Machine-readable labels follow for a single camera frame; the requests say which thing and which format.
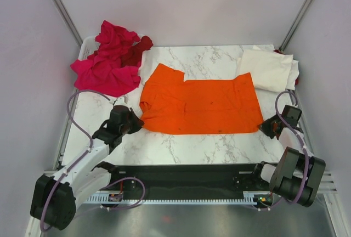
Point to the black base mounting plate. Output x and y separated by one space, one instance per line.
185 181

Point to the orange t shirt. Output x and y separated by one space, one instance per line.
173 105

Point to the folded white t shirt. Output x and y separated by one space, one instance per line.
293 75

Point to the dark red t shirt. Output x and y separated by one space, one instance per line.
134 55

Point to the white slotted cable duct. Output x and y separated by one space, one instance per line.
247 198

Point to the right aluminium frame post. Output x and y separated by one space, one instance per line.
295 25

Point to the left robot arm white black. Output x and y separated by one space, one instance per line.
56 198

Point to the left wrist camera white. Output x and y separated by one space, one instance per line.
122 100

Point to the folded cream t shirt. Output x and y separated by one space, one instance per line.
269 70

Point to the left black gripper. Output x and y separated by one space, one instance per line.
137 123

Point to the pink red t shirt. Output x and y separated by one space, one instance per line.
102 71

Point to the aluminium frame post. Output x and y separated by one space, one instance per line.
295 25
68 21

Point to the aluminium cross extrusion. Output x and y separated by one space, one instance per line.
327 185

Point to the left aluminium side rail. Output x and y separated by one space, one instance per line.
64 134

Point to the white laundry basket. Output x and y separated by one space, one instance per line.
89 45

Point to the left aluminium frame post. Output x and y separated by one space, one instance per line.
68 21

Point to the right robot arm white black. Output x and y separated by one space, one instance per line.
298 174

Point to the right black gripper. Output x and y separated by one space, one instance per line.
264 126

